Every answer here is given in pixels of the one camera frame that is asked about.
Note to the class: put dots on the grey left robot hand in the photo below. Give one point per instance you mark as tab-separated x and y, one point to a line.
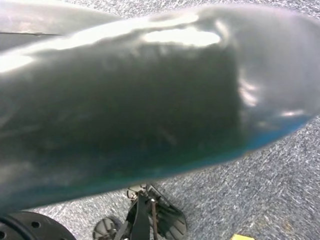
50	16

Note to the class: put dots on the yellow floor tape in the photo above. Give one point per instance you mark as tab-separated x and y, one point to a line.
241	237

